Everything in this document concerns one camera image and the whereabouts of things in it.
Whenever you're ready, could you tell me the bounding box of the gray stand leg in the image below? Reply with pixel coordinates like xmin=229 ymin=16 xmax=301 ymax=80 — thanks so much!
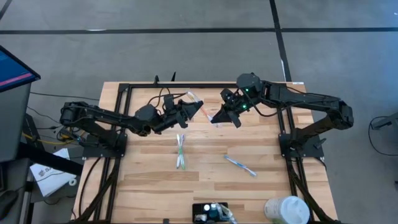
xmin=371 ymin=111 xmax=398 ymax=131

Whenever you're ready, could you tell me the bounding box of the black floor cable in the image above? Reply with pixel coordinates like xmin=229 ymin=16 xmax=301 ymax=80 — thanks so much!
xmin=29 ymin=91 xmax=101 ymax=102
xmin=368 ymin=115 xmax=398 ymax=157

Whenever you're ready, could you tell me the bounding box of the white wipes canister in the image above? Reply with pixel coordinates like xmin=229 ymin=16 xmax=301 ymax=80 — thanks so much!
xmin=264 ymin=195 xmax=311 ymax=224

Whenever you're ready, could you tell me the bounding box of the white paper sheet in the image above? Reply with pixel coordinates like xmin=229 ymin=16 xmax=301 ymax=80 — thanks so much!
xmin=29 ymin=148 xmax=78 ymax=198

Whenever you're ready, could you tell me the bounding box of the blue toothbrush in clear wrap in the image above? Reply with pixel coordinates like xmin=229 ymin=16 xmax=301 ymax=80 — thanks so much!
xmin=223 ymin=154 xmax=258 ymax=178

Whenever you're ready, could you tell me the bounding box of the black table frame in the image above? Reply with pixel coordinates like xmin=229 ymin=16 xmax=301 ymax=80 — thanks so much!
xmin=73 ymin=71 xmax=340 ymax=224

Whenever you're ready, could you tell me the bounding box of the black chair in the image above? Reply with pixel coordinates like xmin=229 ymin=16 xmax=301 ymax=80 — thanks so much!
xmin=0 ymin=189 xmax=20 ymax=220

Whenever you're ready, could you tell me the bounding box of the green toothbrush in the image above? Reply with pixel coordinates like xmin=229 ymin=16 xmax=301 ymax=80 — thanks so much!
xmin=175 ymin=133 xmax=183 ymax=170
xmin=215 ymin=202 xmax=233 ymax=224

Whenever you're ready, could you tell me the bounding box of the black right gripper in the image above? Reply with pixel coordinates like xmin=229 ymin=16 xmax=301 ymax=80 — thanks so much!
xmin=210 ymin=88 xmax=249 ymax=129

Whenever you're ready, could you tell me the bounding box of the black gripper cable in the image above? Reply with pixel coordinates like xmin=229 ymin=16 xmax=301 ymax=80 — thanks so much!
xmin=147 ymin=88 xmax=187 ymax=108

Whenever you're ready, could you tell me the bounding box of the blue mouthwash bottle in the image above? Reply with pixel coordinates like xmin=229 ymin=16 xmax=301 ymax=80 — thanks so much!
xmin=208 ymin=202 xmax=221 ymax=221

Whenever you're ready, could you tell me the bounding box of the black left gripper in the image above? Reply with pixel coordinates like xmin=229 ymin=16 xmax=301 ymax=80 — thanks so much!
xmin=154 ymin=100 xmax=205 ymax=133

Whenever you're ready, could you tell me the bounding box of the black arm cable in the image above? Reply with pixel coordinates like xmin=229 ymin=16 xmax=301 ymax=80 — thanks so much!
xmin=248 ymin=93 xmax=282 ymax=118

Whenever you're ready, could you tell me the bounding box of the yellow floor cable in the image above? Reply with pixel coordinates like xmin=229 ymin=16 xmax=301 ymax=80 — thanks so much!
xmin=21 ymin=132 xmax=82 ymax=146

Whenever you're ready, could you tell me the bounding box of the black desk beam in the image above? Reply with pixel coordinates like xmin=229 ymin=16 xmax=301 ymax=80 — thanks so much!
xmin=17 ymin=141 xmax=84 ymax=177

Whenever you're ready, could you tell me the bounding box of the gray cabinet with blue top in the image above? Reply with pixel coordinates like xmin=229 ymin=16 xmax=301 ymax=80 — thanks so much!
xmin=0 ymin=45 xmax=42 ymax=162

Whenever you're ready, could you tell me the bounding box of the black wire rack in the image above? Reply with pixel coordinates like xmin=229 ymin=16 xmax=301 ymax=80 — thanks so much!
xmin=192 ymin=202 xmax=230 ymax=224

